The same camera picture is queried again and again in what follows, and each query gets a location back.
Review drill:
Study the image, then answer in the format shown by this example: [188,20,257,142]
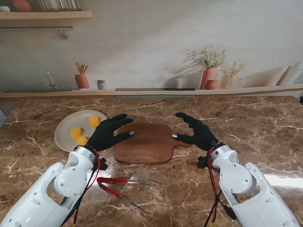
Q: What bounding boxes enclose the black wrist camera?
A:
[96,157,109,171]
[196,155,211,170]

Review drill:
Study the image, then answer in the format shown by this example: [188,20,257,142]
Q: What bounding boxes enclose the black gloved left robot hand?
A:
[86,113,135,152]

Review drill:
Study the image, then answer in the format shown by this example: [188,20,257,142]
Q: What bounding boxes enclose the beige round plate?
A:
[54,110,108,152]

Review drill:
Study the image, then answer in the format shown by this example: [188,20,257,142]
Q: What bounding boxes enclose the red black left arm cables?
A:
[60,148,102,227]

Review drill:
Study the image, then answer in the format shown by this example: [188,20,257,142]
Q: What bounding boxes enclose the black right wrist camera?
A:
[196,155,211,170]

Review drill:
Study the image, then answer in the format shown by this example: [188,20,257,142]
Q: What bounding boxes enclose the brown wooden cutting board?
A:
[115,122,193,166]

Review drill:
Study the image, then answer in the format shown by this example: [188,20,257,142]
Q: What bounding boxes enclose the red-handled metal tongs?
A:
[96,176,160,216]

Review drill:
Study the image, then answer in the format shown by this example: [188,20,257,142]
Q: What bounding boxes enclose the red black right arm cables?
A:
[203,146,240,227]

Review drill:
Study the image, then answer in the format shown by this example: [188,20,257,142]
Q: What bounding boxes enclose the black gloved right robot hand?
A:
[171,112,220,152]

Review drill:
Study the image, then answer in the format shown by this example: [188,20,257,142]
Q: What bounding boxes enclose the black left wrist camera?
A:
[96,157,109,171]

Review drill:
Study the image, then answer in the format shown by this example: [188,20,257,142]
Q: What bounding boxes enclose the red black arm cables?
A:
[60,148,102,227]
[203,146,240,227]

